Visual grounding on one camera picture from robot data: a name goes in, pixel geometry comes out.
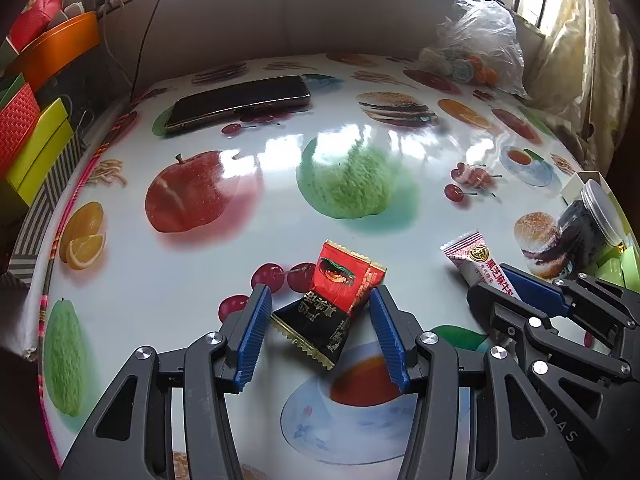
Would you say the white red snack packet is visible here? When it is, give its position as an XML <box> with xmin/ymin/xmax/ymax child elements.
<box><xmin>440</xmin><ymin>231</ymin><xmax>520</xmax><ymax>299</ymax></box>

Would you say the red black candy packet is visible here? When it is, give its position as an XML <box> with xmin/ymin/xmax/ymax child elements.
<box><xmin>270</xmin><ymin>240</ymin><xmax>386</xmax><ymax>370</ymax></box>

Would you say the green cosmetic jar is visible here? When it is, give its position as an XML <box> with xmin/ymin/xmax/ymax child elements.
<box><xmin>596</xmin><ymin>247</ymin><xmax>640</xmax><ymax>292</ymax></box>

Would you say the green cardboard box tray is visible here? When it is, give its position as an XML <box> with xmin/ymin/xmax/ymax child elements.
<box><xmin>561</xmin><ymin>171</ymin><xmax>639</xmax><ymax>266</ymax></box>

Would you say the cream patterned curtain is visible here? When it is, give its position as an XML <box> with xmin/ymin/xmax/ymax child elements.
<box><xmin>525</xmin><ymin>0</ymin><xmax>639</xmax><ymax>174</ymax></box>

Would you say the striped black white box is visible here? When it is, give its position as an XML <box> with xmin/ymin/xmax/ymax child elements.
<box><xmin>1</xmin><ymin>136</ymin><xmax>87</xmax><ymax>289</ymax></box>

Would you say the clear plastic bag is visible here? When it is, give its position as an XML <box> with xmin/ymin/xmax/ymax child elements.
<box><xmin>419</xmin><ymin>0</ymin><xmax>528</xmax><ymax>99</ymax></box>

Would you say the fruit print tablecloth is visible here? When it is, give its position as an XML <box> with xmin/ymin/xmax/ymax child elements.
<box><xmin>39</xmin><ymin>53</ymin><xmax>598</xmax><ymax>479</ymax></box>

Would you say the yellow-green box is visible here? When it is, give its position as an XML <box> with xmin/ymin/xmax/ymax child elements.
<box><xmin>1</xmin><ymin>98</ymin><xmax>74</xmax><ymax>207</ymax></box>

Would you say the red woven box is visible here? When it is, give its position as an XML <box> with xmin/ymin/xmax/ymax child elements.
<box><xmin>1</xmin><ymin>82</ymin><xmax>40</xmax><ymax>176</ymax></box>

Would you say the black smartphone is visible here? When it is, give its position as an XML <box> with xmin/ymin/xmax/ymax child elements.
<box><xmin>164</xmin><ymin>75</ymin><xmax>311</xmax><ymax>133</ymax></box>

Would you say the orange storage box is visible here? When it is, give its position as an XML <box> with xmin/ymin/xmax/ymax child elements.
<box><xmin>4</xmin><ymin>11</ymin><xmax>100</xmax><ymax>92</ymax></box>

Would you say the red paper bag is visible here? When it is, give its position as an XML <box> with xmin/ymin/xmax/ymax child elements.
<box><xmin>8</xmin><ymin>0</ymin><xmax>63</xmax><ymax>52</ymax></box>

